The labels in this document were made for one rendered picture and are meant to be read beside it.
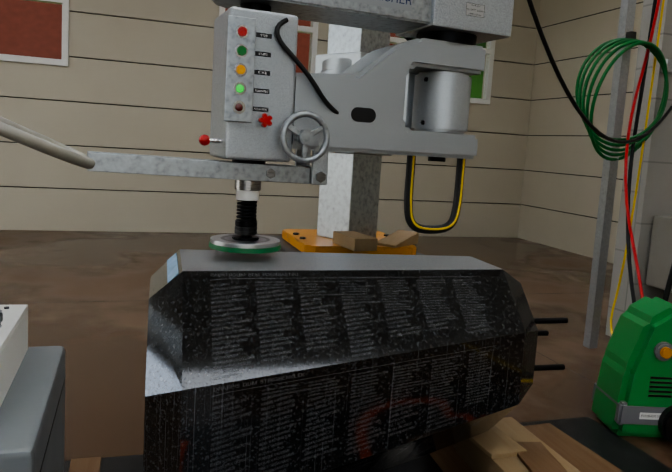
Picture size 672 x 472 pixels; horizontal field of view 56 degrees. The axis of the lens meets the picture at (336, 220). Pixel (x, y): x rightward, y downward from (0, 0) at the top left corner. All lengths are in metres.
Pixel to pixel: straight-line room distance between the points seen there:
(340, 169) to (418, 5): 0.89
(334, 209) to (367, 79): 0.88
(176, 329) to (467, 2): 1.32
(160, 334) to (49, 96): 6.39
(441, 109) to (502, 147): 7.27
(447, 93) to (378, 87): 0.26
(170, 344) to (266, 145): 0.61
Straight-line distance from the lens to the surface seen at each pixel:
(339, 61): 2.65
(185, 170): 1.83
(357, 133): 1.94
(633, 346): 3.05
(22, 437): 0.91
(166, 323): 1.70
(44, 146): 1.65
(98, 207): 7.94
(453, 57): 2.12
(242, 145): 1.81
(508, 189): 9.46
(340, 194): 2.67
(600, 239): 4.26
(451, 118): 2.12
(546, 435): 2.68
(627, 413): 3.09
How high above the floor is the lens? 1.18
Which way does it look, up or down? 7 degrees down
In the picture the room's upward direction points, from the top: 4 degrees clockwise
